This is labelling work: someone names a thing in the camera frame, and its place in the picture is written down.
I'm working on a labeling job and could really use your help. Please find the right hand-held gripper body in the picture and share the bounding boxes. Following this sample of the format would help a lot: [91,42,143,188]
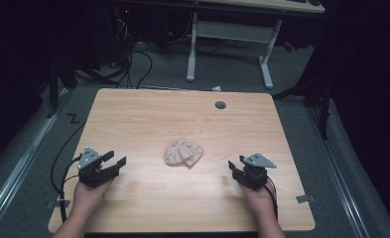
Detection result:
[239,152,278,191]

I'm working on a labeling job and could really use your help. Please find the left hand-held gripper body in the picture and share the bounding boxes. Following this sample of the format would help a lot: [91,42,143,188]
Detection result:
[76,146,121,189]

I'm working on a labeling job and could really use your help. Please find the beige cloth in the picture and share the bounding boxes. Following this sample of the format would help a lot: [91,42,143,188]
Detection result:
[164,137,204,169]

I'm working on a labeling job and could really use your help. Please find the person's left hand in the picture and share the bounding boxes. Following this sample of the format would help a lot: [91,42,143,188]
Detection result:
[71,178,116,216]

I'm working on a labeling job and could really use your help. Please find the person's right hand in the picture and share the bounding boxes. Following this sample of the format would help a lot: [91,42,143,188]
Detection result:
[237,179,278,220]

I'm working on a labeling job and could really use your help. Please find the grey tape piece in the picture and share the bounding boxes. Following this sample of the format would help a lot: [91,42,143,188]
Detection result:
[46,197,71,210]
[296,193,316,204]

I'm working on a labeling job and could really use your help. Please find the black metal stand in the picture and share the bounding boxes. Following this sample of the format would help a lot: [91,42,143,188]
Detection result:
[271,77,333,141]
[46,56,79,119]

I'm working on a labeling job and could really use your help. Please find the small red object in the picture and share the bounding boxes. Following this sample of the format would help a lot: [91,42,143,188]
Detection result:
[282,41,297,54]

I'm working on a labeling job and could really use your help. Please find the white-framed desk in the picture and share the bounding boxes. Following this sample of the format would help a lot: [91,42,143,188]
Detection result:
[186,0,326,91]

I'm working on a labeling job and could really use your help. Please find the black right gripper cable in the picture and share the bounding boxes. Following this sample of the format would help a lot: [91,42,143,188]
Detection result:
[264,177,280,222]

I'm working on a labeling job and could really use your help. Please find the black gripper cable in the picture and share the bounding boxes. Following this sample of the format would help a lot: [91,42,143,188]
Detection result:
[50,121,87,223]
[264,177,280,222]

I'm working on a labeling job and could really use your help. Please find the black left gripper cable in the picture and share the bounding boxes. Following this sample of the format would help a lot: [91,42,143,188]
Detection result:
[50,121,87,223]

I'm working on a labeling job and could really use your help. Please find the aluminium floor rail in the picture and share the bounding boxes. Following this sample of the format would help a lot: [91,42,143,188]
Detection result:
[306,105,370,238]
[0,88,69,231]

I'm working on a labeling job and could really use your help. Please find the bundle of black floor cables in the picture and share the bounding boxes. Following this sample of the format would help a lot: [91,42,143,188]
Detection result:
[111,16,154,90]

